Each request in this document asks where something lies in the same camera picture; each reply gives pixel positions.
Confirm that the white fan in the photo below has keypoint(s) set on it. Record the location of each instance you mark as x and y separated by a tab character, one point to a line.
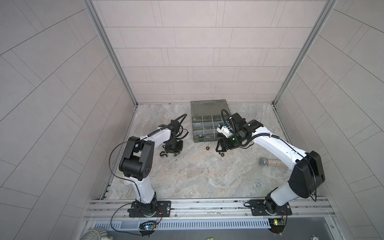
96	234

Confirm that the left controller board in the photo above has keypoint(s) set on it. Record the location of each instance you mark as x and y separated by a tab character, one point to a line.
147	228

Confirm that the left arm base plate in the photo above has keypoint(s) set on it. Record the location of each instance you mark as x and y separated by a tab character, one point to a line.
153	209

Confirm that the grey compartment organizer box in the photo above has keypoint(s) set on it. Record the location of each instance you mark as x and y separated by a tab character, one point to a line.
206	117

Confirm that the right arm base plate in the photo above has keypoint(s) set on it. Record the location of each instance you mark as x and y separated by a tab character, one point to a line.
267	208

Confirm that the glitter tube with cap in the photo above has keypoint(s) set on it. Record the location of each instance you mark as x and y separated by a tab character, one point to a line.
271	162

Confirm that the aluminium rail frame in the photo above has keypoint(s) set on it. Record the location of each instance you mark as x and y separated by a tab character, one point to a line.
222	208

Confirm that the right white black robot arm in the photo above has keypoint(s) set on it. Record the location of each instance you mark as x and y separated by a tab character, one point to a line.
307	172

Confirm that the controller board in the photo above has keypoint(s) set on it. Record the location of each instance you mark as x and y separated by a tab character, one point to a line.
277	226
147	228

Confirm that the right controller board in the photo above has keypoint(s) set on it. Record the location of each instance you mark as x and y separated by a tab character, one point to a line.
277	226

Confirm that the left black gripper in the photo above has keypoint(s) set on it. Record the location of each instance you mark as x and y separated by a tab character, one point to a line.
178	149

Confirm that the black wing nut left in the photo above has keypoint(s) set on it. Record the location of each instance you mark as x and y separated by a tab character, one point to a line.
163	154

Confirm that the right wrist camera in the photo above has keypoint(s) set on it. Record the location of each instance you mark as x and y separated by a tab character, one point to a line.
224	130

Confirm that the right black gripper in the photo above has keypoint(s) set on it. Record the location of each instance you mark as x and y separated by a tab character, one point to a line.
225	144

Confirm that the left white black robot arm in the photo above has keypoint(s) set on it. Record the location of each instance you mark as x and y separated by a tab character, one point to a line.
137	159

